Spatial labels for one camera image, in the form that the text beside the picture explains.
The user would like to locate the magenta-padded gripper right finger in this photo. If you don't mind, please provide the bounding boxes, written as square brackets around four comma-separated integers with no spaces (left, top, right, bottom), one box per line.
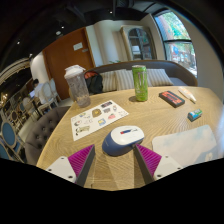
[132,144,184,186]

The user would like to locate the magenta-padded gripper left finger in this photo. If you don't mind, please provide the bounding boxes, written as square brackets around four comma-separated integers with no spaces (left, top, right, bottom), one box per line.
[45,144,96,188]

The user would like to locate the white and blue computer mouse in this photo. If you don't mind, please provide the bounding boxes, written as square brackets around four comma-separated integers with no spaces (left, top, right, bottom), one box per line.
[101,125,146,157]

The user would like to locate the grey tufted chair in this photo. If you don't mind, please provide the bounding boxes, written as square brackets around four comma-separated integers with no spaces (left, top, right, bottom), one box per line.
[24,105,72,166]

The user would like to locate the small green blue eraser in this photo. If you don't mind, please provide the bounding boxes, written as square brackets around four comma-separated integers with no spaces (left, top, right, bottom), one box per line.
[187,108,203,122]

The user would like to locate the white sticker sheet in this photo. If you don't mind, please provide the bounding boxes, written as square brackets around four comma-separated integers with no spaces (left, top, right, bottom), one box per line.
[70,99,130,142]

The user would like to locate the blue round-backed chairs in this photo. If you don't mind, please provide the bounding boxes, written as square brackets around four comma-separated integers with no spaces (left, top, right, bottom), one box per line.
[0,99,26,162]

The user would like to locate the black and red flat box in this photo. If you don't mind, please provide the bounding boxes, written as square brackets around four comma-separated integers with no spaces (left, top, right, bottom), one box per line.
[158,90,186,108]

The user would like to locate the white chairs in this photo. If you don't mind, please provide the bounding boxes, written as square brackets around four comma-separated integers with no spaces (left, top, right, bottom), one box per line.
[37,78,63,116]

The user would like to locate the white squeeze tube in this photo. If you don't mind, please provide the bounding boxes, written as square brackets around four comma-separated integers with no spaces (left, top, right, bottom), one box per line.
[177,87,197,104]

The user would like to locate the person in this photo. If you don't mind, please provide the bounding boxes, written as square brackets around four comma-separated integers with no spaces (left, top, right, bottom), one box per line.
[31,78,48,104]

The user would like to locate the clear shaker bottle white lid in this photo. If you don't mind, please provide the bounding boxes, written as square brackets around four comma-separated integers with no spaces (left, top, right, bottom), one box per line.
[63,64,92,108]

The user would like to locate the striped cushion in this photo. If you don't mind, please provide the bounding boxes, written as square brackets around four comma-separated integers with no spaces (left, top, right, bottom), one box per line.
[114,68,136,91]
[99,70,118,93]
[146,68,174,88]

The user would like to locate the black backpack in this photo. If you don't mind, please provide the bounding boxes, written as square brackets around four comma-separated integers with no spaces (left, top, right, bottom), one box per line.
[84,70,104,95]

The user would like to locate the brown wooden door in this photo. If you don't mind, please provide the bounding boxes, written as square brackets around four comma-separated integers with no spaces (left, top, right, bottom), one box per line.
[42,27,96,101]

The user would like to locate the white door sign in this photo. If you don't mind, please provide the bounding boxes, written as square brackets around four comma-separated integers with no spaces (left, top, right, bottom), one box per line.
[73,42,84,52]

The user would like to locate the arched black-framed window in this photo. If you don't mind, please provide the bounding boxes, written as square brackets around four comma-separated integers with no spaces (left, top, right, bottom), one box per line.
[153,9,198,78]

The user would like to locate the arched glass-door cabinet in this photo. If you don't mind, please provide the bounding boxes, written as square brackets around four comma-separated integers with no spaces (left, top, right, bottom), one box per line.
[119,25,158,62]

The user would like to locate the ceiling lights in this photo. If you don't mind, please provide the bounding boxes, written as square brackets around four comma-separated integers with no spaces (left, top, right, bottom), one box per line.
[14,9,114,46]

